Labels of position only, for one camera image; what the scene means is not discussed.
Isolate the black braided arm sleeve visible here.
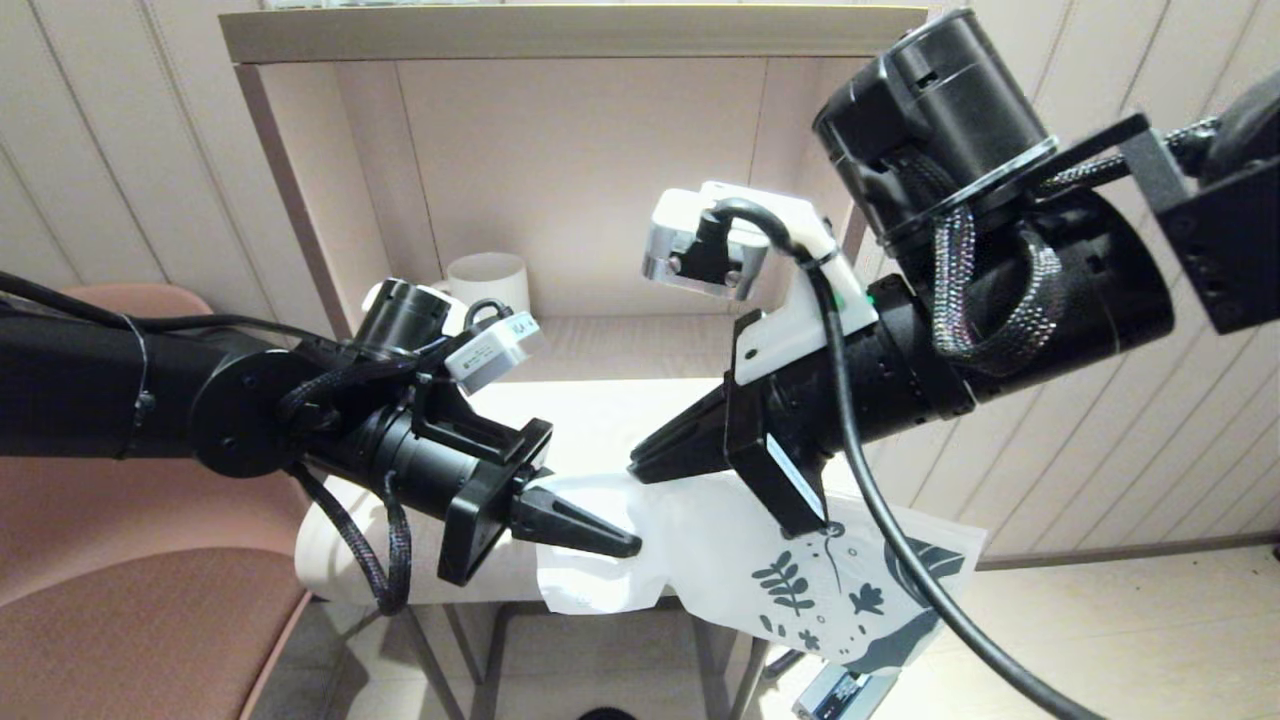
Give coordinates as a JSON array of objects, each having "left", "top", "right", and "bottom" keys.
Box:
[
  {"left": 890, "top": 150, "right": 1067, "bottom": 379},
  {"left": 280, "top": 365, "right": 413, "bottom": 616}
]

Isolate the black braided left arm sleeve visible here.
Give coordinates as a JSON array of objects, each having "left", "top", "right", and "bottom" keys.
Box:
[{"left": 280, "top": 365, "right": 413, "bottom": 616}]

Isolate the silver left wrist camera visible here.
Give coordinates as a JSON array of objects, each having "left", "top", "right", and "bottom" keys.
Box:
[{"left": 443, "top": 310, "right": 549, "bottom": 396}]

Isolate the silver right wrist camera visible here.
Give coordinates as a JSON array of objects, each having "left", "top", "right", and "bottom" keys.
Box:
[{"left": 642, "top": 188, "right": 771, "bottom": 301}]

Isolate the black braided right arm sleeve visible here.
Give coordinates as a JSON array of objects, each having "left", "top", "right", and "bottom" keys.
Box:
[{"left": 890, "top": 150, "right": 1067, "bottom": 379}]

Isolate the grey power supply box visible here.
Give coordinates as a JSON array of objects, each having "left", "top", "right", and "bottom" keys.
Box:
[{"left": 792, "top": 668, "right": 896, "bottom": 720}]

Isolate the pink brown chair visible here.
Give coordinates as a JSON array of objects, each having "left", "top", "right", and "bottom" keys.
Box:
[{"left": 0, "top": 283, "right": 336, "bottom": 720}]

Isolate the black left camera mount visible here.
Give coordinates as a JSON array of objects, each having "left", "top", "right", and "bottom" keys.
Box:
[{"left": 410, "top": 298, "right": 526, "bottom": 463}]

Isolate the white floral plastic bag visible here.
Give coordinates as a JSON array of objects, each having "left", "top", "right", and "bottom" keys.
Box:
[{"left": 530, "top": 470, "right": 989, "bottom": 677}]

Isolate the white ribbed mug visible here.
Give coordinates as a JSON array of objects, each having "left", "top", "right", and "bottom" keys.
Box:
[{"left": 440, "top": 252, "right": 531, "bottom": 316}]

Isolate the light wood shelf desk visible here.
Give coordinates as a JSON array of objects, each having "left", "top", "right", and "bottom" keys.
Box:
[{"left": 220, "top": 5, "right": 928, "bottom": 720}]

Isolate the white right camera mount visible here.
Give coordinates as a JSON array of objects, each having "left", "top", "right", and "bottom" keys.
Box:
[{"left": 700, "top": 180, "right": 881, "bottom": 386}]

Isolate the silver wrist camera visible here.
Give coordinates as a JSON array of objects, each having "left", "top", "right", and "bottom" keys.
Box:
[
  {"left": 642, "top": 188, "right": 771, "bottom": 301},
  {"left": 443, "top": 310, "right": 549, "bottom": 396}
]

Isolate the black right camera cable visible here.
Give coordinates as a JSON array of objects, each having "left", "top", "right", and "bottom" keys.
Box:
[{"left": 680, "top": 198, "right": 1106, "bottom": 720}]

